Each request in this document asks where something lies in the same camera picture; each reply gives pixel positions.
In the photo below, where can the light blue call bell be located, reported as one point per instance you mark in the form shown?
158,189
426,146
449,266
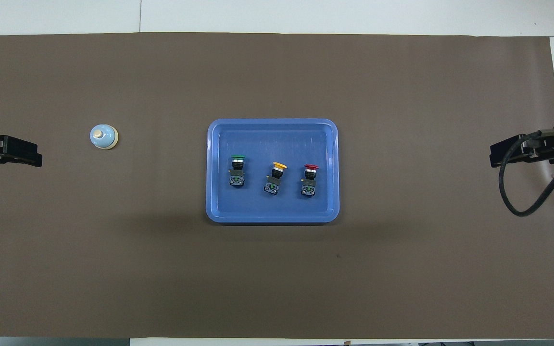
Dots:
103,137

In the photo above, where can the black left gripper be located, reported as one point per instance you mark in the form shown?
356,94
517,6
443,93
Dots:
17,148

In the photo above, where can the red push button switch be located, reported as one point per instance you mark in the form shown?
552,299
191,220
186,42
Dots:
308,187

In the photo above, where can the yellow push button switch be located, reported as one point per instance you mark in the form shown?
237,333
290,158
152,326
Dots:
272,186

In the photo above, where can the brown table mat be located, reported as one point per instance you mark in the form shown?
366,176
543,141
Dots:
113,269

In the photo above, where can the blue plastic tray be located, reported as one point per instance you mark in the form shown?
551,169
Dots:
258,207

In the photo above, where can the green push button switch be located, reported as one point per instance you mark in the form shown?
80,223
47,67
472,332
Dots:
237,179

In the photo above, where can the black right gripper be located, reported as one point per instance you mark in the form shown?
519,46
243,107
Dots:
498,149

